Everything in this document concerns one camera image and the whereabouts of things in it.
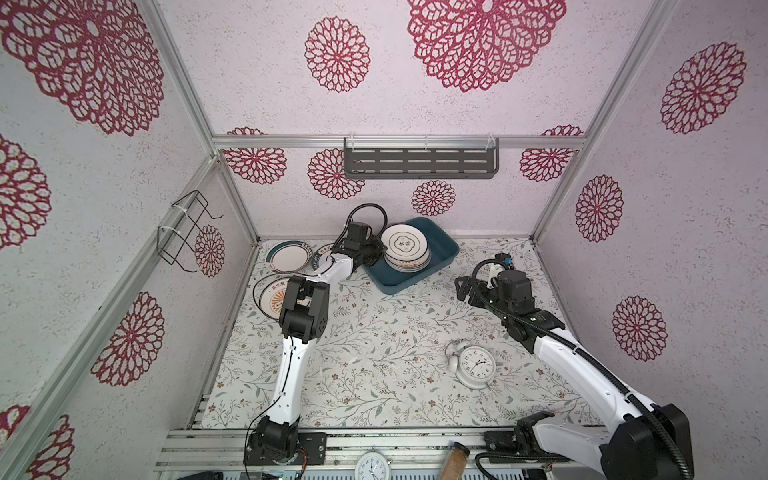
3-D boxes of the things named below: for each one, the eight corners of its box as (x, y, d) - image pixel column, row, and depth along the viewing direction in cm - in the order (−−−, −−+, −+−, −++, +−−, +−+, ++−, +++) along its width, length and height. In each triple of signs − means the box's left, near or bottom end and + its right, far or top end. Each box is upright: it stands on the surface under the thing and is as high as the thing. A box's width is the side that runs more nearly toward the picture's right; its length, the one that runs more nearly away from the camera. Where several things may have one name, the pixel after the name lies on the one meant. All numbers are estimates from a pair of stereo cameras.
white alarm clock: (450, 389, 85) (453, 383, 81) (444, 348, 93) (447, 341, 89) (495, 389, 85) (501, 383, 81) (486, 348, 93) (490, 341, 89)
